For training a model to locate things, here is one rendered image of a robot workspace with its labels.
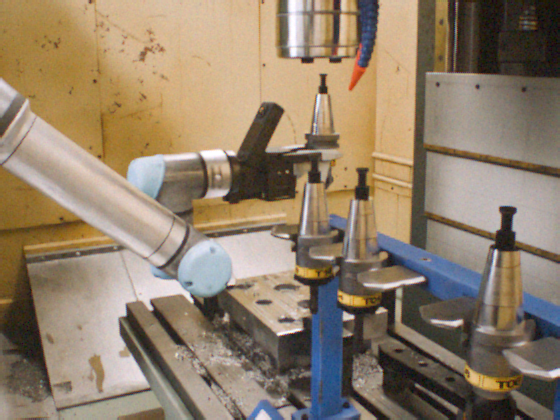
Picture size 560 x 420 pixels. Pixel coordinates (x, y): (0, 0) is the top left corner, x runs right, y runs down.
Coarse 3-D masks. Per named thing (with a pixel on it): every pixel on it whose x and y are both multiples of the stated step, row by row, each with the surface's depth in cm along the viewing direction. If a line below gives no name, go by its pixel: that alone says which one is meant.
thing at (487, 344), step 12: (468, 312) 57; (468, 324) 55; (528, 324) 54; (468, 336) 55; (480, 336) 53; (492, 336) 52; (504, 336) 52; (516, 336) 52; (528, 336) 52; (480, 348) 53; (492, 348) 53; (504, 348) 53; (492, 360) 53; (504, 360) 52
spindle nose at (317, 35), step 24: (288, 0) 100; (312, 0) 98; (336, 0) 98; (288, 24) 101; (312, 24) 99; (336, 24) 99; (360, 24) 101; (288, 48) 102; (312, 48) 100; (336, 48) 100
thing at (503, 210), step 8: (504, 208) 52; (512, 208) 52; (504, 216) 52; (512, 216) 52; (504, 224) 52; (512, 224) 52; (496, 232) 53; (504, 232) 53; (512, 232) 53; (496, 240) 53; (504, 240) 52; (512, 240) 52; (504, 248) 52; (512, 248) 53
